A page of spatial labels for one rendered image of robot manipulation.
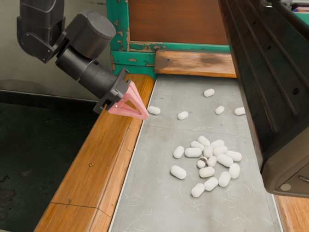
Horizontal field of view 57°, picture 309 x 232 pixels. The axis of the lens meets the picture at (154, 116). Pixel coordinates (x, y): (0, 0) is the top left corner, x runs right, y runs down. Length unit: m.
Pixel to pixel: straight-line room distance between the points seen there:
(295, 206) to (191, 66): 0.53
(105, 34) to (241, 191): 0.40
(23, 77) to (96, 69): 1.89
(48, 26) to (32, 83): 1.88
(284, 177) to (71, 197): 0.44
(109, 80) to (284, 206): 0.39
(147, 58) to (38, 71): 1.43
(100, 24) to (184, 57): 0.46
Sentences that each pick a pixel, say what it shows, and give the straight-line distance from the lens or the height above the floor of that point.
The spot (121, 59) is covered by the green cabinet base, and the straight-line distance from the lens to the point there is 1.00.
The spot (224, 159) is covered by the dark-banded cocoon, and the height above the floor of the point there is 0.76.
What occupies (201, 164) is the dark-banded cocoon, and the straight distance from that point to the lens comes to 0.63.
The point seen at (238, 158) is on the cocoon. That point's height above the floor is 0.76.
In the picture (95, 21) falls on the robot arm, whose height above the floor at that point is 1.05.
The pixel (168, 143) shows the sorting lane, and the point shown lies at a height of 0.74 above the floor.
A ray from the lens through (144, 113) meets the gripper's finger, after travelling 0.58.
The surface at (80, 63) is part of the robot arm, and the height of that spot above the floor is 0.98.
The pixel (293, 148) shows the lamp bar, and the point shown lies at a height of 1.07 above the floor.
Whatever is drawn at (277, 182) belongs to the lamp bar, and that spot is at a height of 1.05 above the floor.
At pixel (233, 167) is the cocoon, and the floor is 0.76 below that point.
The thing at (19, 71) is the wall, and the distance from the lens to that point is 2.41.
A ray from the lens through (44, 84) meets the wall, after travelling 2.34.
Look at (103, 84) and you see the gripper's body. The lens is 0.54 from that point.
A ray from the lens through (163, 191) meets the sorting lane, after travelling 0.59.
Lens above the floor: 1.17
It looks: 33 degrees down
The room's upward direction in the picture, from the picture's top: straight up
